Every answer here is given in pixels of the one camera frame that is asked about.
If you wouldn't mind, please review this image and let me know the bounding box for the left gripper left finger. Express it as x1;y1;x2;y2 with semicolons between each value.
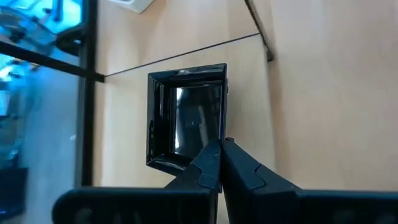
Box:
52;140;222;224

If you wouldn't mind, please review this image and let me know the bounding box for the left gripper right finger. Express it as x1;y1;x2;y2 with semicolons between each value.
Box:
221;138;398;224

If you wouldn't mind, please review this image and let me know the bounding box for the white faceted plant pot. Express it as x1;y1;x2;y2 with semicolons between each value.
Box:
108;0;155;14

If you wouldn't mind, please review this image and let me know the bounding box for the wooden shelf black metal frame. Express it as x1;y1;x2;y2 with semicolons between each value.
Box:
0;0;280;191

